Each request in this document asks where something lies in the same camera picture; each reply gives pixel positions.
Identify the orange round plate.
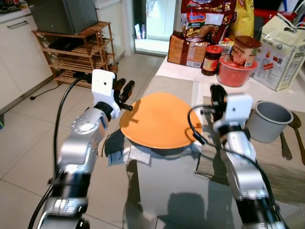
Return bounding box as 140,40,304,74
119,92,203,149

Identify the red plastic bowl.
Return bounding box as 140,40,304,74
217,57,258,88

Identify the dark jar with red lid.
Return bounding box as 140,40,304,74
201,45,224,77

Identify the wooden slatted rack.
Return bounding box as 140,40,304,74
32,21,117,89

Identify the grey metal pot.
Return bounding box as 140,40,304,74
245,101,294,144

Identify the brown labelled can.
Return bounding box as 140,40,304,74
230,36,262,67

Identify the brown carton box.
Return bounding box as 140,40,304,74
168,31,209,68

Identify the white paper napkin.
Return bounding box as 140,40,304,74
107,146,153,167

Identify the white printed flour bag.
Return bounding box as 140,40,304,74
253,13,305,91

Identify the red instant noodle pack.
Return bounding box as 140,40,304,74
180,0,237,46

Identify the large bronze spoon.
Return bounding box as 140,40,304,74
288,112,305,165

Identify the yellow snack bag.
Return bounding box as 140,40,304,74
230,0,255,39

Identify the dark grey box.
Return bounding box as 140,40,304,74
26,0,98,35

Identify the white kitchen cabinet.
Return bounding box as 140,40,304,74
0,9,54,113

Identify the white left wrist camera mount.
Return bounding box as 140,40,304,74
91,69,117,108

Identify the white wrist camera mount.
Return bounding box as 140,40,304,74
213,94,253,133
91,69,117,108

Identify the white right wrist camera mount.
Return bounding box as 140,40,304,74
213,94,253,133

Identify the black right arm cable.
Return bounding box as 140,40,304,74
187,105,267,191

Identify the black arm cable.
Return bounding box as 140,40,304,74
28,73,93,229
187,105,267,191

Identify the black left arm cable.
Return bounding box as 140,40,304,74
28,73,93,229

